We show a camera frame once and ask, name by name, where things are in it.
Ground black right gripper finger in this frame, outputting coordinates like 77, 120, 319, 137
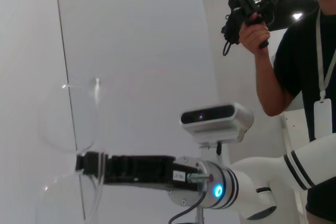
75, 153, 86, 173
83, 151, 109, 178

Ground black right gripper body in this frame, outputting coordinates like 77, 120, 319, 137
103, 154, 203, 193

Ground clear transparent glasses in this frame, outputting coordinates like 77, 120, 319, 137
36, 77, 106, 224

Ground black handheld controller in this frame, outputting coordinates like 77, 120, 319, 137
221, 0, 270, 57

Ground person forearm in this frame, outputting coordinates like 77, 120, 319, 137
253, 47, 303, 117

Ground person hand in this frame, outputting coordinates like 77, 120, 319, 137
239, 13, 271, 57

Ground white badge holder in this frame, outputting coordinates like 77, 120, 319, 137
313, 98, 333, 140

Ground person black shirt torso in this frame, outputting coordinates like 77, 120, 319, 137
272, 0, 336, 224

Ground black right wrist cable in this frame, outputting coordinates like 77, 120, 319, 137
167, 173, 214, 224

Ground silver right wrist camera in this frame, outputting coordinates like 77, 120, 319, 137
179, 102, 255, 145

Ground grey neck lanyard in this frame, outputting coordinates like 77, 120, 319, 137
314, 8, 336, 99

